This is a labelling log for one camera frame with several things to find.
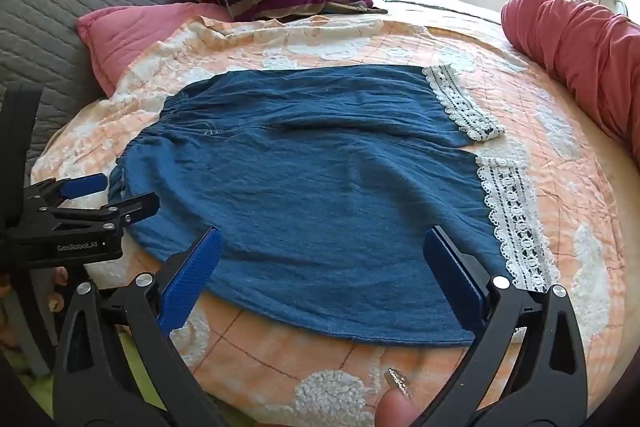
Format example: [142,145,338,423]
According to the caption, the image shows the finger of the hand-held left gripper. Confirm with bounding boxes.
[37,192,161,234]
[22,173,110,208]

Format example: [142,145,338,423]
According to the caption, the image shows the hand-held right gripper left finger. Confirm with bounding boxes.
[52,227,231,427]

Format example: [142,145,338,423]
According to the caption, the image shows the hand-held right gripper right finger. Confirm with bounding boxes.
[415,226,590,427]

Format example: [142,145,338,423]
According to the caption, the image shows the blue pants with lace hems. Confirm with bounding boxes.
[107,64,563,348]

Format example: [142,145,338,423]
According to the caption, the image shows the person's left hand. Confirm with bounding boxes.
[46,266,70,313]

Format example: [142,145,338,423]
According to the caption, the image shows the person's right hand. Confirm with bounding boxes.
[375,367,426,427]

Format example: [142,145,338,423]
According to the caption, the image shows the pink pillow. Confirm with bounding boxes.
[75,2,236,98]

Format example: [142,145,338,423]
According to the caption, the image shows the peach quilted blanket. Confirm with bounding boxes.
[30,14,621,427]

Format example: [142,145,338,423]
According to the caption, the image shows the red rolled bolster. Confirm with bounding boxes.
[500,0,640,158]

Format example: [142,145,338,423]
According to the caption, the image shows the white bed sheet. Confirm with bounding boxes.
[370,0,506,25]

